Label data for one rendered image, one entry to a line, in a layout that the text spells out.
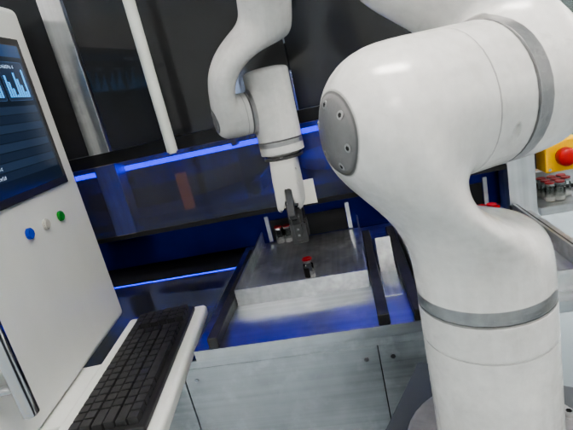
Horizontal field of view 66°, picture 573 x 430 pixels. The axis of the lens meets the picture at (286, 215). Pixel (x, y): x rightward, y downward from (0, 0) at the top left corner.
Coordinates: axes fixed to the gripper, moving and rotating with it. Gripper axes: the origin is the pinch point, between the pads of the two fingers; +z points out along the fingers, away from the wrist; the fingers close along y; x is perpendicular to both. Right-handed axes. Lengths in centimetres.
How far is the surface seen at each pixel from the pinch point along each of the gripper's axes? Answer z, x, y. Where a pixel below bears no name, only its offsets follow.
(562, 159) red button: -1, 56, -15
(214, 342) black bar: 10.1, -15.2, 21.1
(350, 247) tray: 10.7, 8.7, -13.5
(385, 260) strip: 9.2, 15.6, 0.7
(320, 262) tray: 10.8, 1.7, -7.8
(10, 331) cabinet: 1, -48, 24
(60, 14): -54, -45, -18
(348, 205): 4.0, 9.8, -26.4
